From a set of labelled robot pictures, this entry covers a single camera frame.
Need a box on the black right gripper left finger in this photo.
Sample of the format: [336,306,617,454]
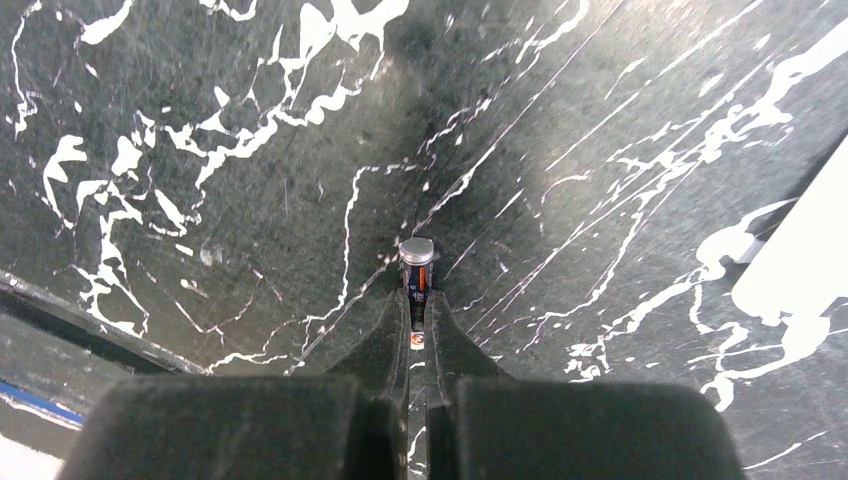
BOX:
[59,291,410,479]

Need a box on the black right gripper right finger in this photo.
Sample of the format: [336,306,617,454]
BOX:
[423,291,744,479]

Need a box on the black battery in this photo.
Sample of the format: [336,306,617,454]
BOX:
[399,237,435,351]

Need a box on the white air conditioner remote control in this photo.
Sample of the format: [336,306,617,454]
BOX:
[731,141,847,318]

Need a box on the black front mounting rail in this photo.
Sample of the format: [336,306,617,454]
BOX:
[1,271,210,429]

